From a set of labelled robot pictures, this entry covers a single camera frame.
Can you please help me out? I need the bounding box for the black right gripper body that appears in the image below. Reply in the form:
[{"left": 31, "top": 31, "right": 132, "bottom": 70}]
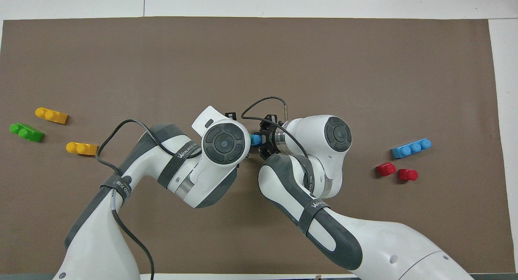
[{"left": 261, "top": 124, "right": 280, "bottom": 151}]

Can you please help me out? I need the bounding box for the brown table mat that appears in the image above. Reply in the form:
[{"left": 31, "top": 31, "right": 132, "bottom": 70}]
[{"left": 0, "top": 16, "right": 515, "bottom": 275}]

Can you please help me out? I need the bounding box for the yellow two-stud toy brick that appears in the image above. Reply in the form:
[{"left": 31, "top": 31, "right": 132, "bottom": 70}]
[
  {"left": 66, "top": 142, "right": 98, "bottom": 156},
  {"left": 35, "top": 107, "right": 68, "bottom": 124}
]

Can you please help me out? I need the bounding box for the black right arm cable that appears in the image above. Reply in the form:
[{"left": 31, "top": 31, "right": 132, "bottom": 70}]
[{"left": 241, "top": 96, "right": 310, "bottom": 159}]

